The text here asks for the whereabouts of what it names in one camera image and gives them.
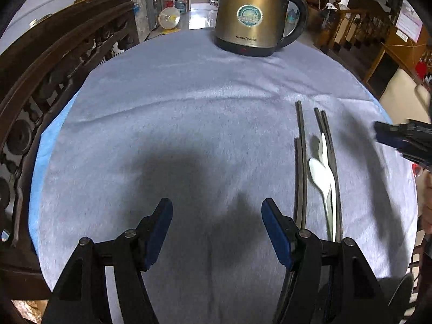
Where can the wooden staircase railing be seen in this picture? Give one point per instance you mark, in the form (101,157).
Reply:
(351,23)

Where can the cream leather armchair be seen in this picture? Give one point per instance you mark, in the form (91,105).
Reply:
(401,94)

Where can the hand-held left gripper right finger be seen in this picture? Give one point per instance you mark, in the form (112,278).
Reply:
(275,233)

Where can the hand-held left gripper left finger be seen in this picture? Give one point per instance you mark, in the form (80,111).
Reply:
(160,229)

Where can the wall calendar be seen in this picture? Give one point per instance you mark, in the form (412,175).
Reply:
(408,15)

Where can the grey-blue fleece cloth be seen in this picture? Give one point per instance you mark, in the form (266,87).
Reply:
(189,125)

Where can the orange wooden pillar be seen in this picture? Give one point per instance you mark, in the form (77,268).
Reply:
(405,54)

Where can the white chest freezer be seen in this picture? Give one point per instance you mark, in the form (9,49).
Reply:
(141,10)

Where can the bronze electric kettle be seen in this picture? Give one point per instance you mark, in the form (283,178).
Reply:
(249,10)

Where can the blue water jug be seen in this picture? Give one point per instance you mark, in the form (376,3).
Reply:
(181,5)
(292,15)

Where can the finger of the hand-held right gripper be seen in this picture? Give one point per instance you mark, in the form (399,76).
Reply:
(418,160)
(388,138)

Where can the carved dark wooden table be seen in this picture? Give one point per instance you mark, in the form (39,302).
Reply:
(40,84)

